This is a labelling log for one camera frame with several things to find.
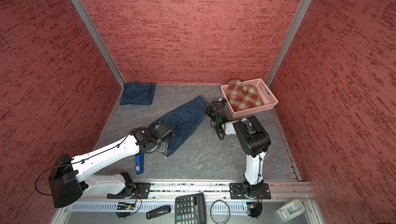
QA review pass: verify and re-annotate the red cloth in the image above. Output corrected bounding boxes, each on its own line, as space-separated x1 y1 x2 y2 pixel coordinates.
226 79 264 112

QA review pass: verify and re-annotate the dark denim button skirt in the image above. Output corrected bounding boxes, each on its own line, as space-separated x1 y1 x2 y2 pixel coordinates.
120 82 156 105

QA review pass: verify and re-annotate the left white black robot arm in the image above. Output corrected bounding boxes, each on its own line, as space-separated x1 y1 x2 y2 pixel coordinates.
48 122 174 209

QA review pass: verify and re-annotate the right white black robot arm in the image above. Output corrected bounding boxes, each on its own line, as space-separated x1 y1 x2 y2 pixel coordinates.
205 99 271 199

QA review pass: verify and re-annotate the pink perforated plastic basket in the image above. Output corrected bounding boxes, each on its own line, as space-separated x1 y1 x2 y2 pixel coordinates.
221 78 278 118

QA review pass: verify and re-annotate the left circuit board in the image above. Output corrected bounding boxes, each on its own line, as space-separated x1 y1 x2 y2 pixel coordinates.
116 202 136 211

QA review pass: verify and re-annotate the circuit board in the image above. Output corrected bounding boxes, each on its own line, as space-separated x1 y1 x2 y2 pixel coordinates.
246 202 263 218
116 202 136 211

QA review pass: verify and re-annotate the black calculator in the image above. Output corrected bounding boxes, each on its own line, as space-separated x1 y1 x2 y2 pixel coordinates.
175 193 207 224

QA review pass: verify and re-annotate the right circuit board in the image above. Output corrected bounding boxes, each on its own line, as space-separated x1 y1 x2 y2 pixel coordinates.
246 202 263 218

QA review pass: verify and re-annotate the grey white box device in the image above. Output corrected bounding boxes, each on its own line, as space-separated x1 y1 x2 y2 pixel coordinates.
275 199 306 223

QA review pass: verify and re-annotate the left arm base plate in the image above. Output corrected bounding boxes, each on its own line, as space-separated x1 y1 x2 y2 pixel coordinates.
107 183 151 200

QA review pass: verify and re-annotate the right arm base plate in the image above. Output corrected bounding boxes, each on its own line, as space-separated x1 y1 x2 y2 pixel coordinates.
229 181 271 200

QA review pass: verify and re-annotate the black cable loop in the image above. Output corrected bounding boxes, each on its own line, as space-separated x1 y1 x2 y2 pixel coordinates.
210 199 231 224

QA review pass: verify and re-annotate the aluminium front rail frame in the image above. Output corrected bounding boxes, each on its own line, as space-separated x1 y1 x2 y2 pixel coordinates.
51 180 324 224

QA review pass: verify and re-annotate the right aluminium corner post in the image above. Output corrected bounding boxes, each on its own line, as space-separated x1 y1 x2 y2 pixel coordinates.
266 0 312 86

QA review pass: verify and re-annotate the aluminium corner post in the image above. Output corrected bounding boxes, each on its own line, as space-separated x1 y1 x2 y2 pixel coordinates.
71 0 125 88
266 0 312 86

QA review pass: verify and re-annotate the left aluminium corner post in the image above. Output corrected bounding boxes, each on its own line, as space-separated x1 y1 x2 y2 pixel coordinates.
71 0 125 88

